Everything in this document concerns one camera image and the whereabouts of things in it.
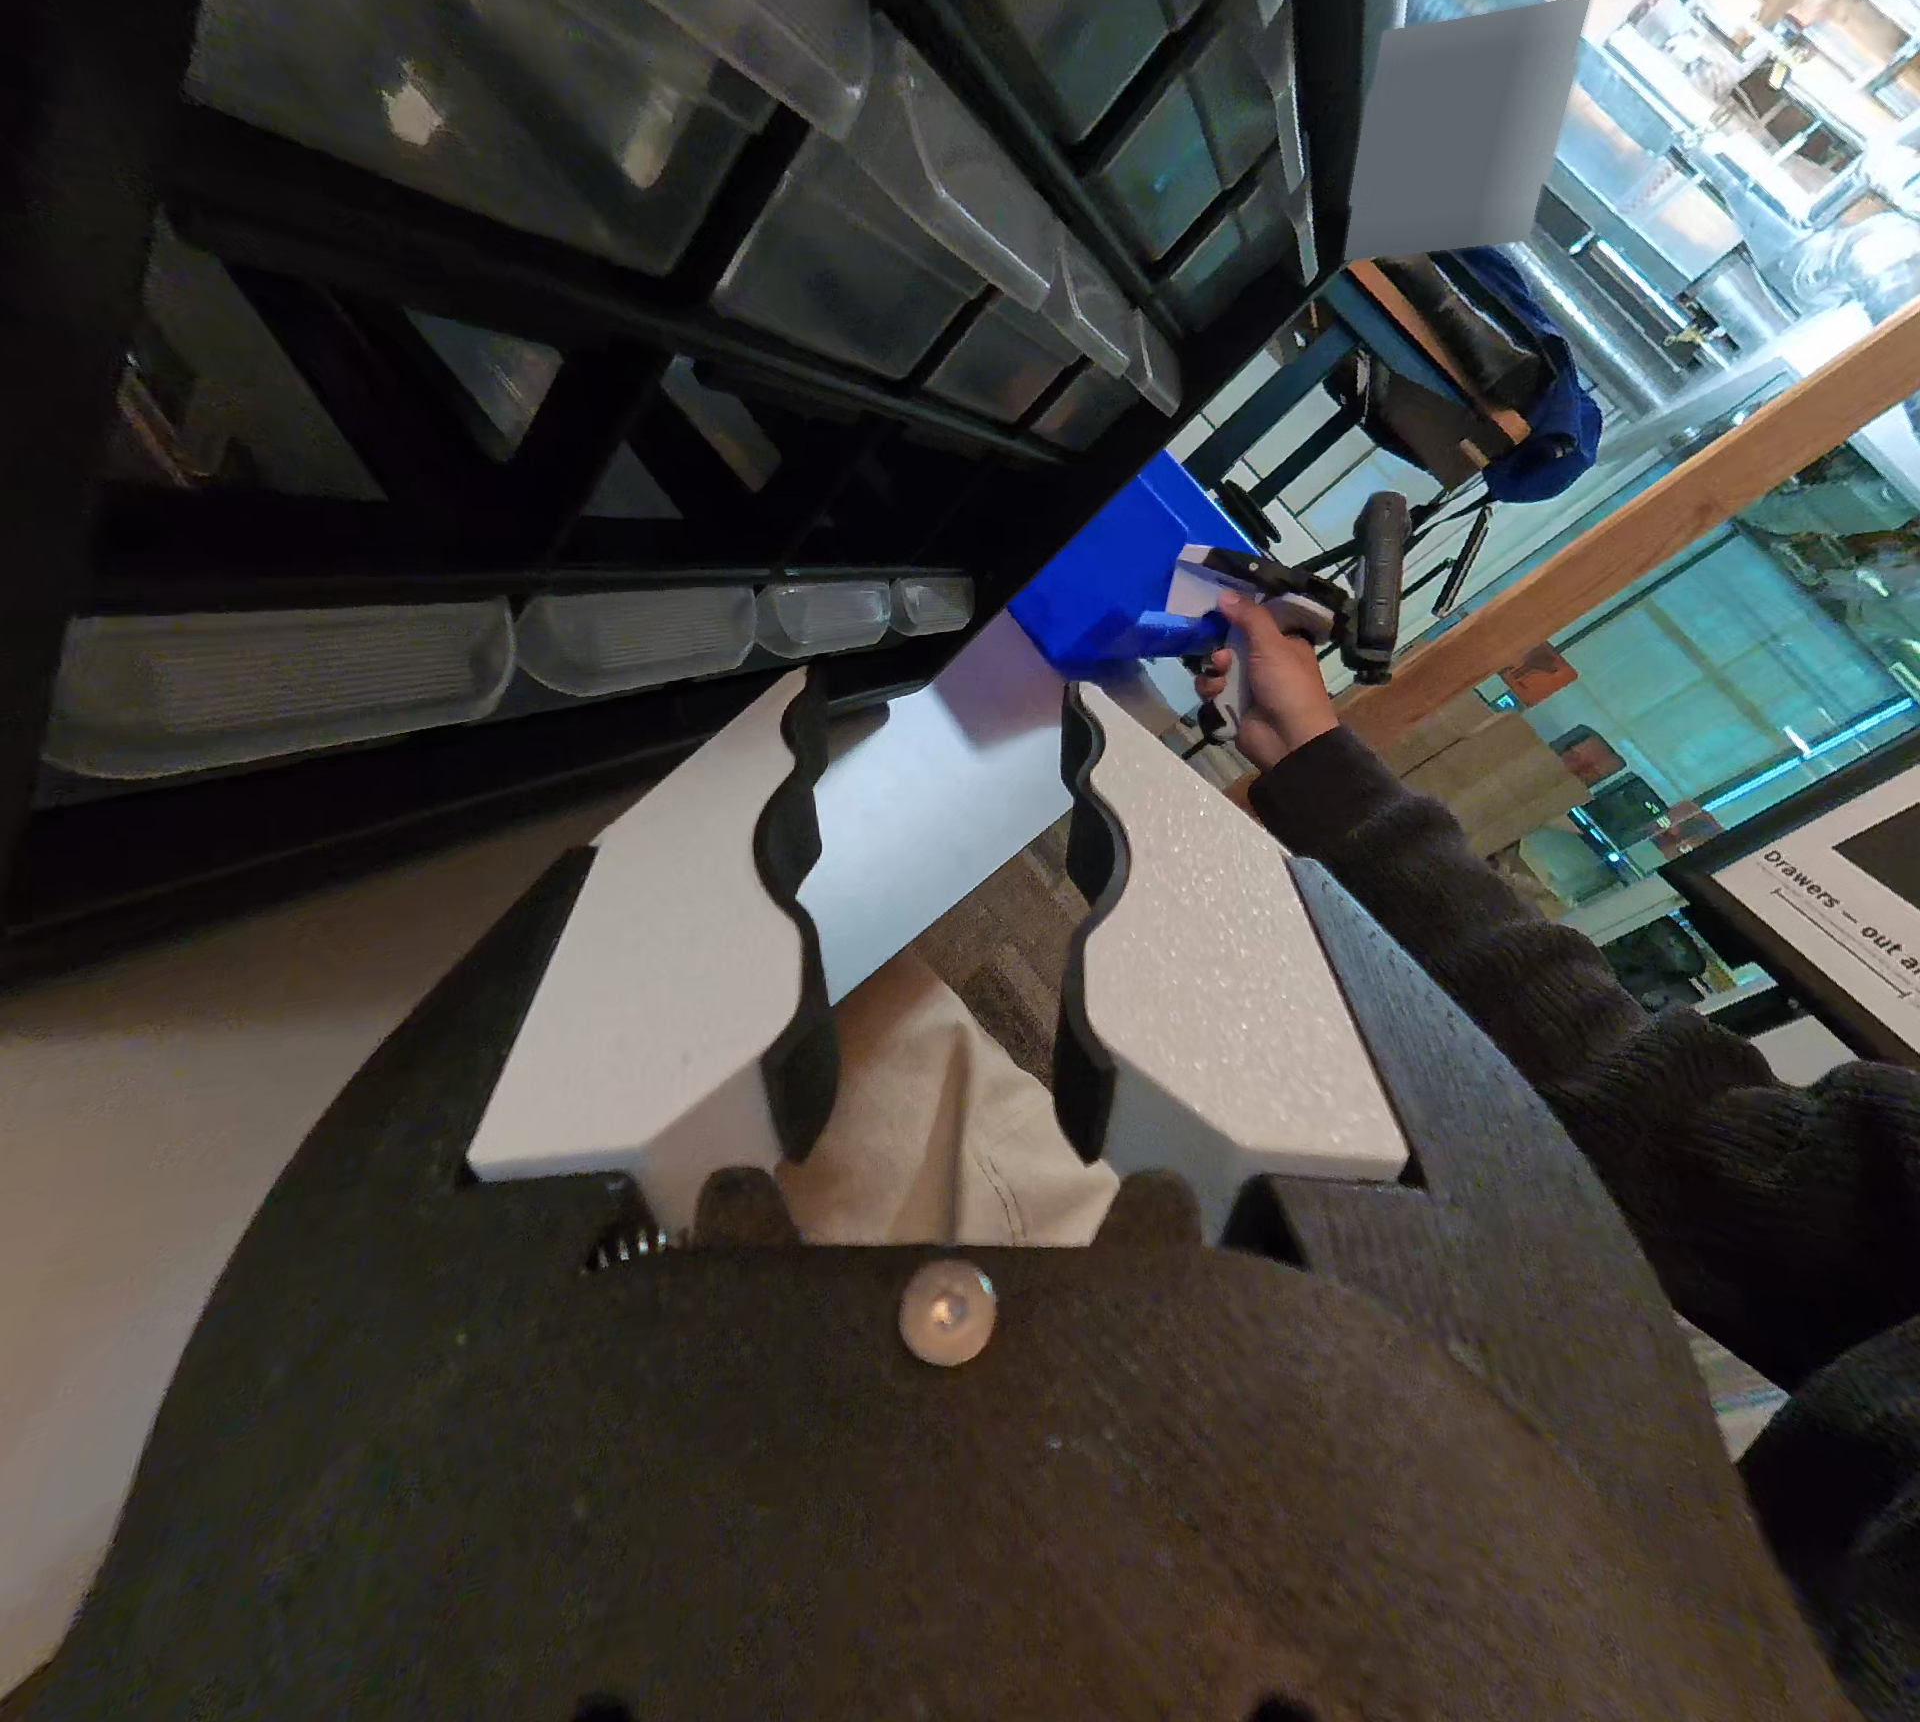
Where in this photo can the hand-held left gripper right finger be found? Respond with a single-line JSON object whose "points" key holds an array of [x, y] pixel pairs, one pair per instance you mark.
{"points": [[1244, 1001]]}

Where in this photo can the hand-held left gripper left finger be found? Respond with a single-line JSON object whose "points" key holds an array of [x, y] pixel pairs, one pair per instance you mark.
{"points": [[644, 1001]]}

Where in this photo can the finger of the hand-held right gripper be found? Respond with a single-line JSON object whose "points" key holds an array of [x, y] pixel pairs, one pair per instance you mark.
{"points": [[1190, 637], [1204, 593]]}

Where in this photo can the blue plastic bin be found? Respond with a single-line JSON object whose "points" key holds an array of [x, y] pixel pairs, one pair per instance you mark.
{"points": [[1096, 563]]}

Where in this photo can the black parts drawer cabinet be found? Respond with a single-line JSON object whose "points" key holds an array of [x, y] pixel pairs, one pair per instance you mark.
{"points": [[61, 399]]}

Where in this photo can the person's right forearm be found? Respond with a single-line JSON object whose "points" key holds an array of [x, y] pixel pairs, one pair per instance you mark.
{"points": [[1497, 974]]}

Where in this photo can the person's right hand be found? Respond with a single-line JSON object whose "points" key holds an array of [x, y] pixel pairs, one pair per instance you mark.
{"points": [[1277, 682]]}

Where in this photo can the black tripod stand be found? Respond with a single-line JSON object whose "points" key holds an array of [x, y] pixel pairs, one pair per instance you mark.
{"points": [[1461, 548]]}

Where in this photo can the blue cloth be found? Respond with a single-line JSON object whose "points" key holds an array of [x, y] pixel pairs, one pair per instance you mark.
{"points": [[1542, 429]]}

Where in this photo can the black bag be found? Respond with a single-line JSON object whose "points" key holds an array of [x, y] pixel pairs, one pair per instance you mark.
{"points": [[1461, 318]]}

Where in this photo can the wooden beam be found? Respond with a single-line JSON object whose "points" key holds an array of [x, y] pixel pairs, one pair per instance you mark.
{"points": [[1646, 510]]}

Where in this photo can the person's beige pants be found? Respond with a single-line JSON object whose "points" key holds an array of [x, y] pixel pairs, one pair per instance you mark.
{"points": [[929, 1122]]}

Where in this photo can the black framed marker sign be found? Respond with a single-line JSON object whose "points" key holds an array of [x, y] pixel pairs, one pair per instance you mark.
{"points": [[1827, 898]]}

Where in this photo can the rows of clear cabinet drawers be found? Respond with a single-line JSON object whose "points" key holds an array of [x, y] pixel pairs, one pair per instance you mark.
{"points": [[494, 42]]}

